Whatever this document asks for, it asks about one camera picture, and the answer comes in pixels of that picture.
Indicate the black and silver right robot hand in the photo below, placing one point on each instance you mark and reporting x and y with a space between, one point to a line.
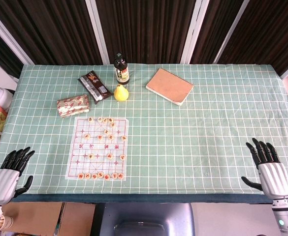
275 179

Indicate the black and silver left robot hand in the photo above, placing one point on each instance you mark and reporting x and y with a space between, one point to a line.
4 180

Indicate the round wooden chess piece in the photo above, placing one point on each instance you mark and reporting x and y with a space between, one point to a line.
90 119
109 156
100 175
110 120
100 137
100 119
106 177
91 156
123 138
86 136
81 175
122 156
113 124
105 120
94 176
111 137
106 131
120 175
115 175
87 176

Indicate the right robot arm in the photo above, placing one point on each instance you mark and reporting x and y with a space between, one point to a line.
284 216

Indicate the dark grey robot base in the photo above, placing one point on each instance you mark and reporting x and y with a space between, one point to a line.
148 218

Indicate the Chinese chess board sheet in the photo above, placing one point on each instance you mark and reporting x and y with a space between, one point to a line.
97 147

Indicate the brown cardboard box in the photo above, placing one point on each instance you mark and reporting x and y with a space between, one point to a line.
42 218

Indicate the green checked tablecloth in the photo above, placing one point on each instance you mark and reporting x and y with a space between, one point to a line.
207 137

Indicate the gold and red wrapped pack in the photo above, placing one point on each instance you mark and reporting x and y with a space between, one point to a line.
73 105

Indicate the dark brown snack bag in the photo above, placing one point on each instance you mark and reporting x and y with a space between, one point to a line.
94 86

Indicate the brown cover spiral notebook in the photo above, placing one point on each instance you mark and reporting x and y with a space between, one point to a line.
169 86

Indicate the yellow pear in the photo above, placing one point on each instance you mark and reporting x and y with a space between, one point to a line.
120 94

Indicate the dark glass sauce bottle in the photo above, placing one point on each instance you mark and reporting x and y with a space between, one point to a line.
121 70

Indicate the dark brown pleated curtain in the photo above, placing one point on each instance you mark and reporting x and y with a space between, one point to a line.
146 27

